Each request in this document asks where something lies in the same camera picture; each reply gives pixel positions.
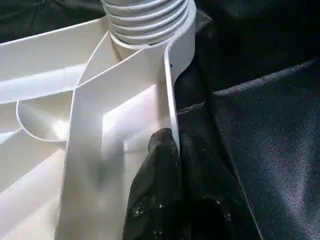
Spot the white plastic table top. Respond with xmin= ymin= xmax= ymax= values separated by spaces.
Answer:
xmin=0 ymin=10 xmax=197 ymax=240

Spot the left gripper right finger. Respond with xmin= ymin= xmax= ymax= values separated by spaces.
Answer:
xmin=179 ymin=131 xmax=263 ymax=240

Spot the white plastic table leg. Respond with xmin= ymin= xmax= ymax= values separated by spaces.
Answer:
xmin=99 ymin=0 xmax=192 ymax=49

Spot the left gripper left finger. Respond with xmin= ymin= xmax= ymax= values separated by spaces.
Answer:
xmin=122 ymin=127 xmax=183 ymax=240

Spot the black plastic mat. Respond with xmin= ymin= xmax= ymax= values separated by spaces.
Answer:
xmin=0 ymin=0 xmax=320 ymax=240

